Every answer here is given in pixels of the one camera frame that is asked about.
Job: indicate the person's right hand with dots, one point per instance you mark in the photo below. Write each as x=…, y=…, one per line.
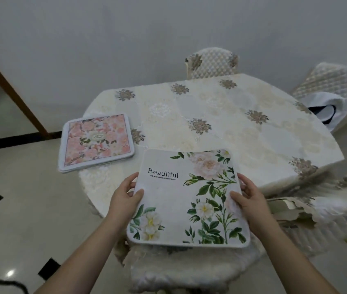
x=257, y=214

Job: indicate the person's left hand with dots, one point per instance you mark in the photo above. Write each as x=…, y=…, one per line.
x=122, y=208

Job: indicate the white green-leaf floral placemat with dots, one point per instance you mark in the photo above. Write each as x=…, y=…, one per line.
x=167, y=205

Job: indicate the pink floral placemat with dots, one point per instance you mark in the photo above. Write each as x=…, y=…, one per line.
x=96, y=140

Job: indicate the person's left forearm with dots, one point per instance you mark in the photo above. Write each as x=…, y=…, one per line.
x=81, y=263

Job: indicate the person's right forearm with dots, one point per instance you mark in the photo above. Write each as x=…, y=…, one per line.
x=296, y=266

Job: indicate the quilted chair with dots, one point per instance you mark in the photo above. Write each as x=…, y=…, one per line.
x=329, y=76
x=338, y=211
x=191, y=272
x=213, y=62

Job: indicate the cloth-covered dining table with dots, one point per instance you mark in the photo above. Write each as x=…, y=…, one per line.
x=222, y=97

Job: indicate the table with cream tablecloth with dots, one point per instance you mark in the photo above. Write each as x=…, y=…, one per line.
x=268, y=143

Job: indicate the brown wooden door frame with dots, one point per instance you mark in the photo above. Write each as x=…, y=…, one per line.
x=11, y=90

